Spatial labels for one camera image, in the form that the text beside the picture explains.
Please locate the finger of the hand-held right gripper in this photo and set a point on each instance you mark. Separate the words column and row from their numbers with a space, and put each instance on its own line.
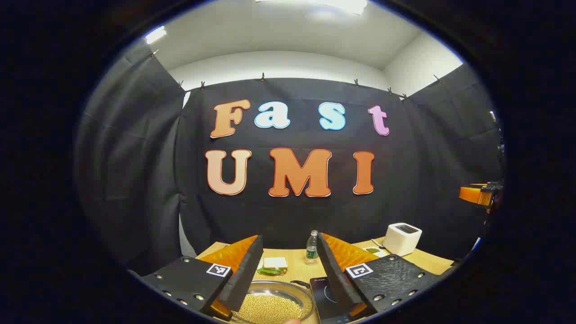
column 474, row 194

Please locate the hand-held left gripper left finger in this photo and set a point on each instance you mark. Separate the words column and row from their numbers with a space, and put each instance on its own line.
column 245, row 265

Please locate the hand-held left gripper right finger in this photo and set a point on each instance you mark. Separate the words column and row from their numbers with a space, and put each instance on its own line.
column 330, row 265

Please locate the black induction cooktop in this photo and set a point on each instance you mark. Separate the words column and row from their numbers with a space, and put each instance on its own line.
column 321, row 297

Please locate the clear plastic water bottle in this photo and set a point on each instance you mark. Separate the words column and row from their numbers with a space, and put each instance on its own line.
column 312, row 249

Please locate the sandwich with lettuce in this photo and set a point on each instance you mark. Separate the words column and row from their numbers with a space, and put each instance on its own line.
column 274, row 265

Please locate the white divided seasoning dish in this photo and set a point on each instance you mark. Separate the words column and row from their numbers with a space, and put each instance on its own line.
column 372, row 250

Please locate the pile of soybeans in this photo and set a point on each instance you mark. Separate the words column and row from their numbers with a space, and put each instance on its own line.
column 270, row 308

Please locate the black backdrop cloth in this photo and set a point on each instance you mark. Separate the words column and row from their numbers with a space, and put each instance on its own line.
column 405, row 180

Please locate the white toaster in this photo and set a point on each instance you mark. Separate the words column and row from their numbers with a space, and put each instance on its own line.
column 402, row 238

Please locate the large ceiling light panel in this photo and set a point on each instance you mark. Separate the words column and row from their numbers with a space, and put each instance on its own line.
column 333, row 4

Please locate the small ceiling light panel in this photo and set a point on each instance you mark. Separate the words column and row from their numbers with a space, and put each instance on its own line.
column 155, row 34

